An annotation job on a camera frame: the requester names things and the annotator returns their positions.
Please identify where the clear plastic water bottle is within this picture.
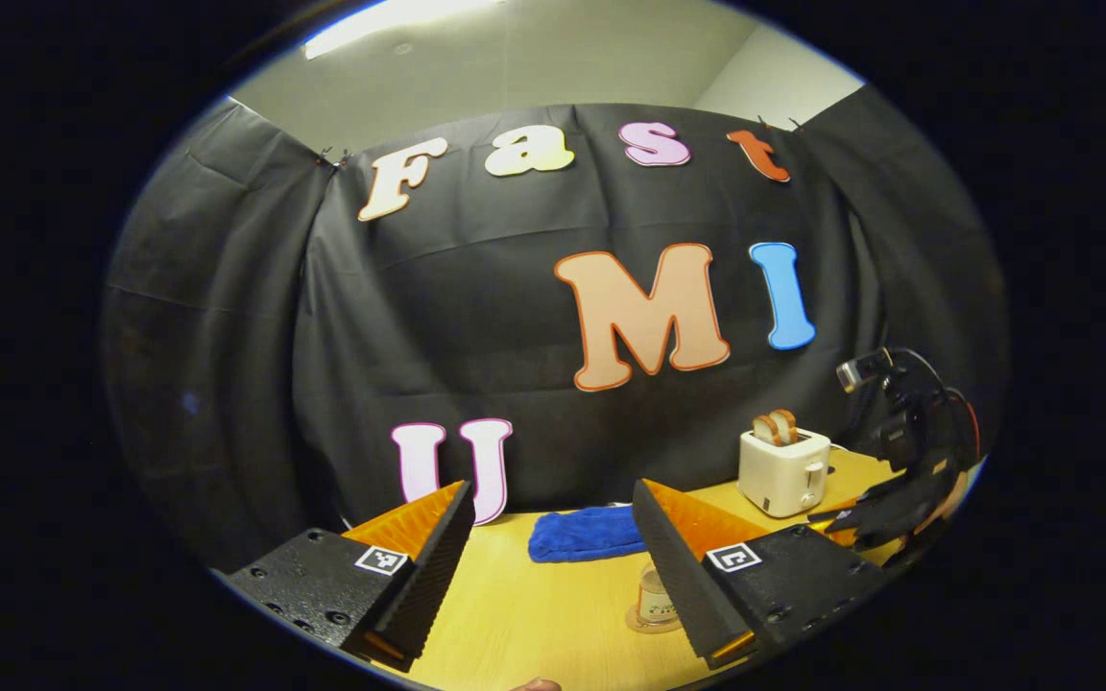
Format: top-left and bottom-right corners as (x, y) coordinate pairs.
(637, 561), (684, 630)

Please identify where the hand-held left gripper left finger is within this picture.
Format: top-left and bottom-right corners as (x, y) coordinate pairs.
(223, 479), (477, 673)

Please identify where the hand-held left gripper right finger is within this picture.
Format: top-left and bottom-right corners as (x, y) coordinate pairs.
(630, 477), (892, 672)

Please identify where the blue towel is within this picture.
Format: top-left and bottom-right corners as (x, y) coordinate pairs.
(527, 505), (649, 565)

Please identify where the cream toaster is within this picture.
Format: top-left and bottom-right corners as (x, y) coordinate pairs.
(737, 427), (833, 520)

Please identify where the black backdrop cloth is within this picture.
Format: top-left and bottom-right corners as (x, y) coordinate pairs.
(100, 84), (1008, 577)

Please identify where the round cork coaster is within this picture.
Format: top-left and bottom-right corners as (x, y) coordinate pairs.
(624, 605), (685, 635)

